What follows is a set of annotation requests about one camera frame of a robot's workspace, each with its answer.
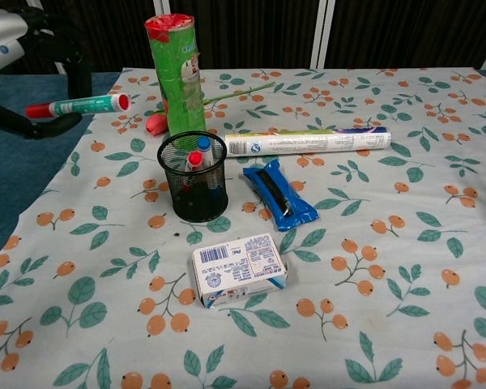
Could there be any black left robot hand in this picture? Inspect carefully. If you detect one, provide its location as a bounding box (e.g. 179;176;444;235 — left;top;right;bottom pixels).
0;6;93;141

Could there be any red and green marker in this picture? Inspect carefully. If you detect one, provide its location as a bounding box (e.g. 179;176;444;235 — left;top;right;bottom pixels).
25;92;131;119

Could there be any red-capped white marker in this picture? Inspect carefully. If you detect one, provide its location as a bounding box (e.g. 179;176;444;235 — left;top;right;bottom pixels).
181;151;205;192

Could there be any black mesh pen holder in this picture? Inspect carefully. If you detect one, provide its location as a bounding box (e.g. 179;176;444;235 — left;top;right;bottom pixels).
156;130;229;223

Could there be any blue mat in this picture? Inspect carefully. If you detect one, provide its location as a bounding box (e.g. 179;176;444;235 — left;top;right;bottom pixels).
0;71;122;271

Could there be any artificial pink tulip flower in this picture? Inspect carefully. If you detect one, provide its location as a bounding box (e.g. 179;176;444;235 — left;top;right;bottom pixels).
144;81;277;135

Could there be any green cylindrical chip can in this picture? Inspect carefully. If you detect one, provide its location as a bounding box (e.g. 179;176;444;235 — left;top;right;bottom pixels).
144;13;208;138

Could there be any white cylindrical tube package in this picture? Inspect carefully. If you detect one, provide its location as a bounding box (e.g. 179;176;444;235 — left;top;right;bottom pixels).
223;126;393;158

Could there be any blue snack packet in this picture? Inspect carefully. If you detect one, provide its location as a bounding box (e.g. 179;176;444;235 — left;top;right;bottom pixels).
242;158;321;233

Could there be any white soap box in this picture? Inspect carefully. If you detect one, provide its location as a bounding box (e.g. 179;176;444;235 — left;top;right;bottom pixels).
191;233;289;310

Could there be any floral patterned tablecloth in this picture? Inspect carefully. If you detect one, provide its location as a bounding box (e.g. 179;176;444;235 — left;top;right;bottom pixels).
0;66;486;389

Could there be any white vertical frame post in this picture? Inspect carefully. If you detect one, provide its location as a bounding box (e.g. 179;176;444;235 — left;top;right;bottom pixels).
309;0;336;69

